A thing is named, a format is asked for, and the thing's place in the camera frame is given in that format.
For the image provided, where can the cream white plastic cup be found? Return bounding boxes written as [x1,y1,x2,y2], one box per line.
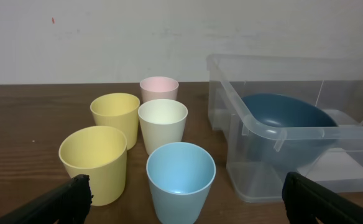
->
[138,99,188,155]

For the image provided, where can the light blue plastic cup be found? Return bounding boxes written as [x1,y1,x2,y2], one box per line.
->
[146,142,216,223]

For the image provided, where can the dark blue large bowl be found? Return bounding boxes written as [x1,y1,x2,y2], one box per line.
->
[242,93,337,170]

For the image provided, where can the clear plastic storage container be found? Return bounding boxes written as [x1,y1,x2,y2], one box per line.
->
[206,54,363,203]

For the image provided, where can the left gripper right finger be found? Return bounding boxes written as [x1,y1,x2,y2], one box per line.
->
[282,172,363,224]

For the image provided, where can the yellow cup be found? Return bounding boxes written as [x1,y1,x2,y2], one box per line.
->
[90,93,140,150]
[58,126,127,206]

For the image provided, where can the white label in container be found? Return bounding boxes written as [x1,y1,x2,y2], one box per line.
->
[297,148,363,182]

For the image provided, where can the pink plastic cup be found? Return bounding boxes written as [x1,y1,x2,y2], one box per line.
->
[140,77,179,103]

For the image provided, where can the yellow cup upper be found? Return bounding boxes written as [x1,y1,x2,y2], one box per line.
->
[90,93,140,150]

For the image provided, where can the yellow cup lower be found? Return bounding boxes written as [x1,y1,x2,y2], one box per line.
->
[58,126,127,206]

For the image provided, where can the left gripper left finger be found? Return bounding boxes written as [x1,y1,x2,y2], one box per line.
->
[0,174,93,224]

